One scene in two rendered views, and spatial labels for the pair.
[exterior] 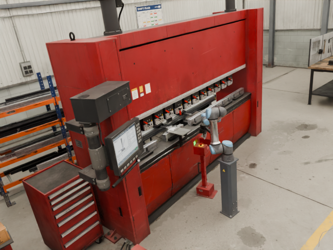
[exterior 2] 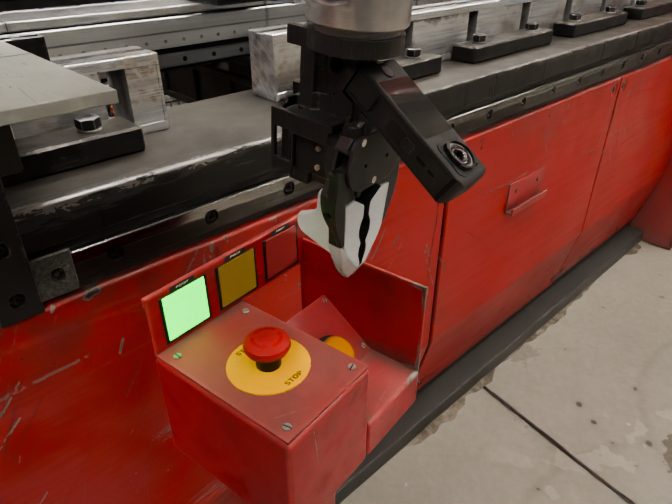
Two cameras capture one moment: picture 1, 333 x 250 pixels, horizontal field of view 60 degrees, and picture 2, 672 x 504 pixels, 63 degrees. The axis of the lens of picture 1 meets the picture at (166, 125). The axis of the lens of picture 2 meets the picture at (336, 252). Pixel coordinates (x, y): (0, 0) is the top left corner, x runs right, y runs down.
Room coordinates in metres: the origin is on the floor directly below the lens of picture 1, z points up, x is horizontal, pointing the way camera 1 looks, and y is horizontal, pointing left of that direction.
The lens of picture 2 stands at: (3.00, -0.50, 1.10)
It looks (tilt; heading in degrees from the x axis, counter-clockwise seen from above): 31 degrees down; 4
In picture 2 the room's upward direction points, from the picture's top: straight up
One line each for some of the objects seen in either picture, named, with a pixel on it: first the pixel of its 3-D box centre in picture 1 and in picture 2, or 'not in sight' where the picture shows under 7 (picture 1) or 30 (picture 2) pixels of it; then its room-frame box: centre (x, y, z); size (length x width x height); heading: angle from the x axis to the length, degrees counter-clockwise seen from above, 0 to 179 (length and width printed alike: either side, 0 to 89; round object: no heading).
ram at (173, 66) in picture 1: (194, 62); not in sight; (3.99, -0.49, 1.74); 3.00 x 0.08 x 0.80; 137
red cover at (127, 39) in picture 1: (192, 25); not in sight; (3.99, -0.49, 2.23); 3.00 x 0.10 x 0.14; 137
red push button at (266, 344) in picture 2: not in sight; (267, 353); (3.35, -0.42, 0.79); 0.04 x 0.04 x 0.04
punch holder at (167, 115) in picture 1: (167, 111); not in sight; (3.49, -0.03, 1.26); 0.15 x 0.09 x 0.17; 137
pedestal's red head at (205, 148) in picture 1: (201, 146); (297, 356); (3.39, -0.43, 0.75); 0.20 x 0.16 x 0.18; 146
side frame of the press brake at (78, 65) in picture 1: (102, 146); not in sight; (2.91, 0.74, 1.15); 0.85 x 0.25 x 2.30; 47
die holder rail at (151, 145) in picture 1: (142, 151); not in sight; (3.11, 0.33, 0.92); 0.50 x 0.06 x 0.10; 137
